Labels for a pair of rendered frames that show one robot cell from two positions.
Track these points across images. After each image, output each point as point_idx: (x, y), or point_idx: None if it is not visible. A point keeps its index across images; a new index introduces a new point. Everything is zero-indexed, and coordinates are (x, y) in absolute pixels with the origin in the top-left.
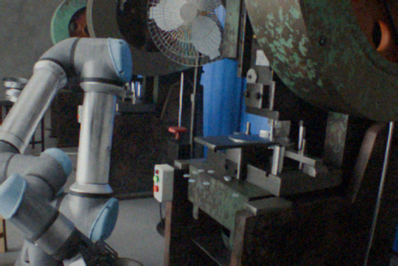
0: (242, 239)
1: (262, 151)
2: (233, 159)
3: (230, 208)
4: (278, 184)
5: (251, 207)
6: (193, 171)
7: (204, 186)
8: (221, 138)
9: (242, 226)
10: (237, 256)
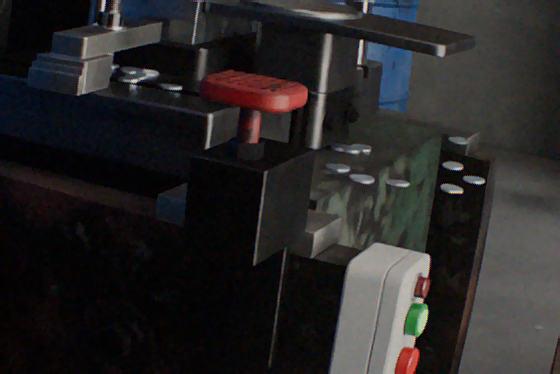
0: (489, 213)
1: (240, 37)
2: (345, 81)
3: (411, 206)
4: (381, 79)
5: (476, 136)
6: (397, 183)
7: (357, 228)
8: (365, 23)
9: (494, 182)
10: (478, 264)
